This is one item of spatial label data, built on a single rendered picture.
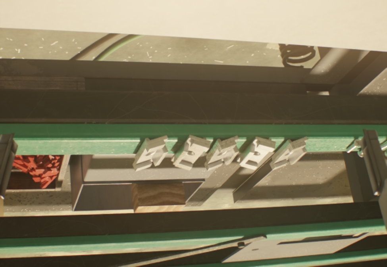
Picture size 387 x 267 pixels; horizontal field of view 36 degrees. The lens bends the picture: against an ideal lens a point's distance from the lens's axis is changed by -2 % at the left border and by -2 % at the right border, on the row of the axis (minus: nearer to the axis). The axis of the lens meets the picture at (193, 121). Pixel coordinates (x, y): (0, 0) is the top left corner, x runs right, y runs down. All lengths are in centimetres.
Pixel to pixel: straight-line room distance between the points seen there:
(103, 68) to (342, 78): 44
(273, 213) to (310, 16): 67
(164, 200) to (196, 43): 101
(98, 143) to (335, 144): 20
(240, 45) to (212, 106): 163
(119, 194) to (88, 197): 7
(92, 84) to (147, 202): 25
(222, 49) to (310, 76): 102
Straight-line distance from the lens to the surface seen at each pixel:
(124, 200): 128
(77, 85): 94
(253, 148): 49
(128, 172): 106
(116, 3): 18
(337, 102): 54
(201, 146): 46
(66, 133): 45
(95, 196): 128
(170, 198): 113
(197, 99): 48
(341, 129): 53
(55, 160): 113
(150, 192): 113
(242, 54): 217
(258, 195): 168
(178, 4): 19
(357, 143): 54
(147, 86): 103
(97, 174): 106
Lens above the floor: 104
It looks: 23 degrees down
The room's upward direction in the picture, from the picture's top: 172 degrees clockwise
